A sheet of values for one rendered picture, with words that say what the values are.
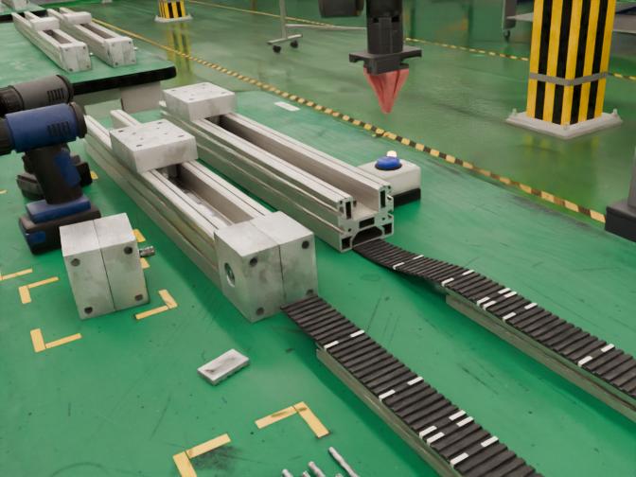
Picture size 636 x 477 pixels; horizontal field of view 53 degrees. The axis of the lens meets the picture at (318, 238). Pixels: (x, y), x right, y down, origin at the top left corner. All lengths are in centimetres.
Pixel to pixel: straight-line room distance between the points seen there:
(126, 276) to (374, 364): 36
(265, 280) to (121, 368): 20
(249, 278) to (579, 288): 42
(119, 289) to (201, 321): 12
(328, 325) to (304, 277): 11
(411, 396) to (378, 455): 6
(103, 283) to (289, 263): 24
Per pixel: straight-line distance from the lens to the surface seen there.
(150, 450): 67
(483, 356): 74
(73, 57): 269
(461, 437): 59
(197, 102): 141
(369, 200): 98
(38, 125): 106
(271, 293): 81
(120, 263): 87
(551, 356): 74
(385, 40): 103
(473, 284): 81
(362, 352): 69
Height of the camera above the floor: 122
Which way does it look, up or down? 26 degrees down
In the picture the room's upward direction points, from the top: 5 degrees counter-clockwise
